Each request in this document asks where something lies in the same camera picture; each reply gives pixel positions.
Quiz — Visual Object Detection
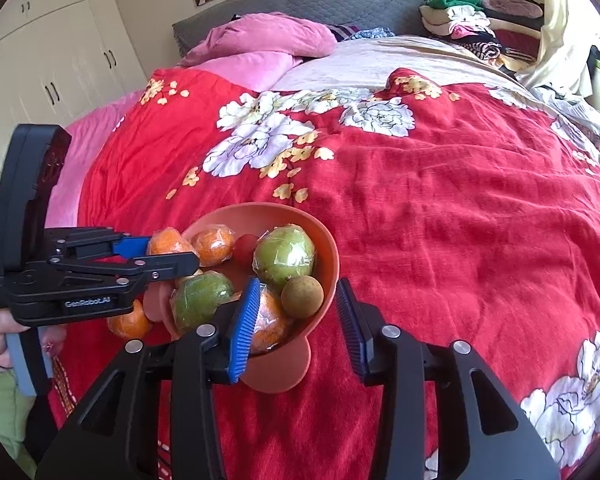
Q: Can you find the green orange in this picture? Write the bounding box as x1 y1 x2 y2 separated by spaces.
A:
253 225 317 295
171 271 235 335

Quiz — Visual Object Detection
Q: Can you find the dark floral pillow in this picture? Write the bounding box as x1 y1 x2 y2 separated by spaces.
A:
330 24 396 42

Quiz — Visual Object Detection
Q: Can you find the cream curtain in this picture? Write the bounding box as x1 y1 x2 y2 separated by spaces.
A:
515 0 600 91

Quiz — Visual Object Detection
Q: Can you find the beige bedsheet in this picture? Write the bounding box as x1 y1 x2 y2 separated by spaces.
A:
275 35 531 93

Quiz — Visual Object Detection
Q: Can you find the small red fruit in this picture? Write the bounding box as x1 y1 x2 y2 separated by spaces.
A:
234 233 259 266

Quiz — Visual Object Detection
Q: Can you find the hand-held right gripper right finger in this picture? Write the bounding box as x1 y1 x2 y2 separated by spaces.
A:
335 277 561 480

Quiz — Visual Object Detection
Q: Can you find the grey quilted headboard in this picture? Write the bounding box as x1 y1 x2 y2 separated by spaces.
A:
172 0 428 58

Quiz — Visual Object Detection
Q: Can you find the white wardrobe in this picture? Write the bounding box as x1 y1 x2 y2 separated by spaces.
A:
0 0 147 186

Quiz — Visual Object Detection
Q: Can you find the red floral blanket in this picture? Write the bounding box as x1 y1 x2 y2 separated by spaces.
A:
47 67 600 480

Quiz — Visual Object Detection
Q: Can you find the brown longan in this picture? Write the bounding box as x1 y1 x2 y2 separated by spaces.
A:
281 275 325 320

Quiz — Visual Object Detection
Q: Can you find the person's left forearm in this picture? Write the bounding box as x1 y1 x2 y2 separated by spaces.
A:
0 360 37 478

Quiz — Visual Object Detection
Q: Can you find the orange paw-shaped bowl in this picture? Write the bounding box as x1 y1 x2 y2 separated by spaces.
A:
142 202 341 395

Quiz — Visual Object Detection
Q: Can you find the pink blanket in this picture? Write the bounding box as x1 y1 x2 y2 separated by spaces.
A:
45 52 306 231

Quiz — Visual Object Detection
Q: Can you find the pile of folded clothes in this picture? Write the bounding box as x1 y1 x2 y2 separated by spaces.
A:
420 0 546 73

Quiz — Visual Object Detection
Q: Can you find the pink pillow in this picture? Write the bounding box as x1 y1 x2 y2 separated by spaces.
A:
180 12 338 68

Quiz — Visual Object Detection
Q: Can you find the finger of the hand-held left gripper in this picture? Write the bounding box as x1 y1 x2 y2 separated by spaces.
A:
45 227 152 262
49 251 202 290

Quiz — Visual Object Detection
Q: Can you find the white crumpled cloth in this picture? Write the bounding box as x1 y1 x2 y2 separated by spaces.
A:
527 82 600 138

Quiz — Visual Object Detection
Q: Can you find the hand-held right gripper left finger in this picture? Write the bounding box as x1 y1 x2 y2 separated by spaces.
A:
35 276 263 480

